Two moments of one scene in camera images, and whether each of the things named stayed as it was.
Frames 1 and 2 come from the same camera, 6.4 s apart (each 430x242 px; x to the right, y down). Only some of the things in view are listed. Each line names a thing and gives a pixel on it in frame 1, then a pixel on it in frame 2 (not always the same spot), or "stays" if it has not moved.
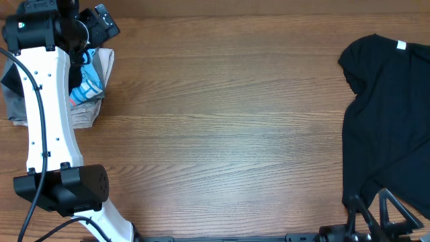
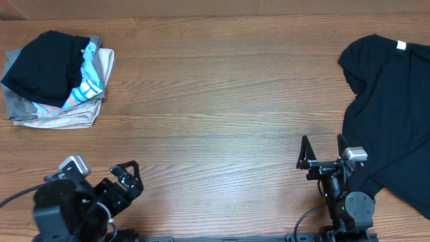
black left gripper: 89,18 → 121,199
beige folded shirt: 84,115 stays
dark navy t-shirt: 386,124 stays
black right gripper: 391,226 → 306,157
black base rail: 287,237 stays
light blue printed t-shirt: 91,85 stays
